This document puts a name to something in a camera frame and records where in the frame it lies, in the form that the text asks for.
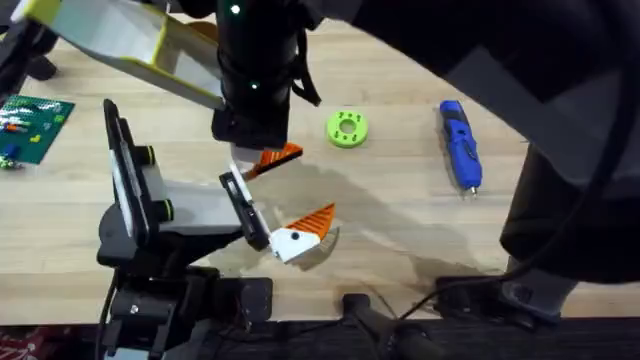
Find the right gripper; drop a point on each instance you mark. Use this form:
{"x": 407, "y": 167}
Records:
{"x": 255, "y": 60}

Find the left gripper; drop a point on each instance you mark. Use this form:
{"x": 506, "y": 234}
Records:
{"x": 200, "y": 207}

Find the orange ribbed wedge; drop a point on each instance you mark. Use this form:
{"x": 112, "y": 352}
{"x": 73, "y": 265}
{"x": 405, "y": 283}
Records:
{"x": 280, "y": 157}

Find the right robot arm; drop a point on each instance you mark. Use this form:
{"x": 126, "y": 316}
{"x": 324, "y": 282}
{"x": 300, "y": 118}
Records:
{"x": 500, "y": 50}

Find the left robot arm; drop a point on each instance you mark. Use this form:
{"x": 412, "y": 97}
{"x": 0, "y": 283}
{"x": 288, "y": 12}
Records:
{"x": 150, "y": 310}

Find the blue electric screwdriver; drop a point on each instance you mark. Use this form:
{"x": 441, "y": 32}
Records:
{"x": 462, "y": 150}

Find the green disc with holes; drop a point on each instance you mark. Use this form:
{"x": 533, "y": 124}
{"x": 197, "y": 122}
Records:
{"x": 336, "y": 131}

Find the left wrist upright black plate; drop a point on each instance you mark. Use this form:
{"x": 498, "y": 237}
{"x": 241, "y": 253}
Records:
{"x": 122, "y": 165}

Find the white box with yellow-green edges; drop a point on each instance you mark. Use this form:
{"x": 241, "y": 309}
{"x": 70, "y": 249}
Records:
{"x": 100, "y": 35}

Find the green board with toy blocks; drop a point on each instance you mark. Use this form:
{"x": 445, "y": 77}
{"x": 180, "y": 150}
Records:
{"x": 35, "y": 130}

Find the black rail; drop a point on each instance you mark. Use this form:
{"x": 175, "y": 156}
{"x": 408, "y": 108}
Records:
{"x": 550, "y": 345}

